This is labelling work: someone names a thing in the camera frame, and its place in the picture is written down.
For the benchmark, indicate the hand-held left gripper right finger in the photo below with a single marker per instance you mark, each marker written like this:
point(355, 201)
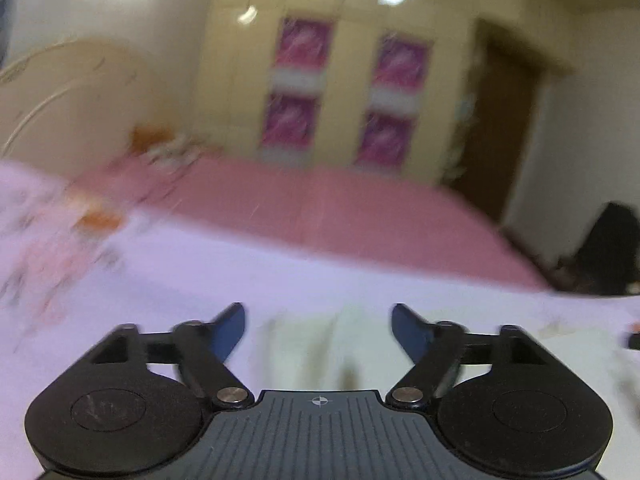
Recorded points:
point(407, 334)

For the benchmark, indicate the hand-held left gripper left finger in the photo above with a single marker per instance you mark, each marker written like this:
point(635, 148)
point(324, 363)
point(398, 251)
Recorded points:
point(230, 332)

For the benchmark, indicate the purple floral bedsheet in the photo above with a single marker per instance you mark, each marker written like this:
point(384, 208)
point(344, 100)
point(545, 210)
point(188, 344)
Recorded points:
point(150, 270)

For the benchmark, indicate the pink checked bedsheet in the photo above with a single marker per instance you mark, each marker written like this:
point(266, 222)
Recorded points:
point(325, 210)

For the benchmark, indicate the cream corner shelf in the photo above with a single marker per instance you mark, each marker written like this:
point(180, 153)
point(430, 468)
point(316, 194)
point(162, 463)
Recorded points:
point(457, 160)

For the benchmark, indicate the brown wooden door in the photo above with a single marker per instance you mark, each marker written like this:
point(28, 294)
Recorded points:
point(505, 125)

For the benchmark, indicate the cream arched headboard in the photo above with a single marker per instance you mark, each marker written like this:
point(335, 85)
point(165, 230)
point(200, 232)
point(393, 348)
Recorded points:
point(60, 110)

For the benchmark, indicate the cream wardrobe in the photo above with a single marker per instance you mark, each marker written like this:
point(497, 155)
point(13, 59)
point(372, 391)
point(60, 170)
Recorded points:
point(345, 60)

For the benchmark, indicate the blue curtain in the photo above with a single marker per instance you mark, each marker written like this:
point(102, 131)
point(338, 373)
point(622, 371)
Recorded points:
point(7, 10)

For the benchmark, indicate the magenta wall poster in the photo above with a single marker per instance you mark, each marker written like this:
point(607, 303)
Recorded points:
point(402, 67)
point(289, 122)
point(302, 50)
point(385, 140)

